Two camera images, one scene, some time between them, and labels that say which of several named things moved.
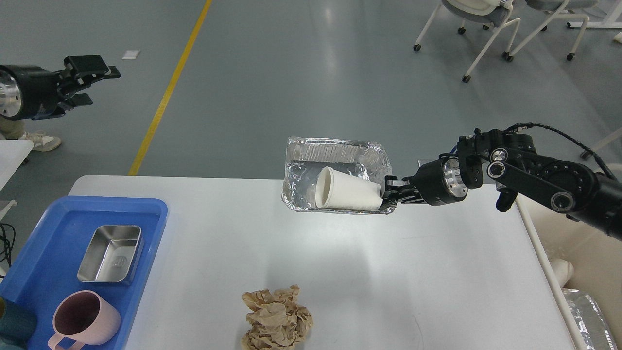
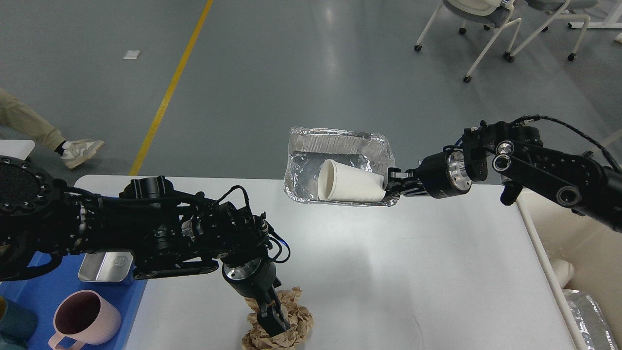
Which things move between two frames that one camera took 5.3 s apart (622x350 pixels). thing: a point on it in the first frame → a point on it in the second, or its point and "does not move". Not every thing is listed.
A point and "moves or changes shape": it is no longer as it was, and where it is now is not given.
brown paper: [279, 322] does not move
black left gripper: [29, 93] → [256, 277]
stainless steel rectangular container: [113, 255] does not move
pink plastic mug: [86, 317] does not move
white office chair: [496, 13] does not move
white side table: [12, 153] does not move
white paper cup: [336, 189] moves or changes shape
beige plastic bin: [596, 258] does not move
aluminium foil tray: [305, 157] moves or changes shape
